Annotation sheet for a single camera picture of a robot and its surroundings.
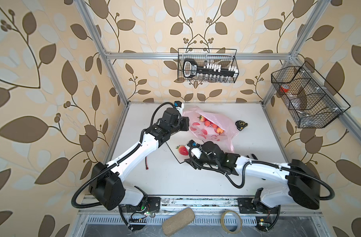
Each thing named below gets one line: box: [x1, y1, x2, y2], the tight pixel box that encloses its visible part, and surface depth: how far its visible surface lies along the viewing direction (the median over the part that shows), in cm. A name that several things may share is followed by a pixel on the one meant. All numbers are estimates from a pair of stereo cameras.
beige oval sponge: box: [161, 207, 196, 237], surface depth 69 cm
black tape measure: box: [234, 119, 249, 131], surface depth 107 cm
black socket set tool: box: [182, 58, 239, 79], surface depth 84 cm
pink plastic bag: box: [182, 105, 240, 153], surface depth 87 cm
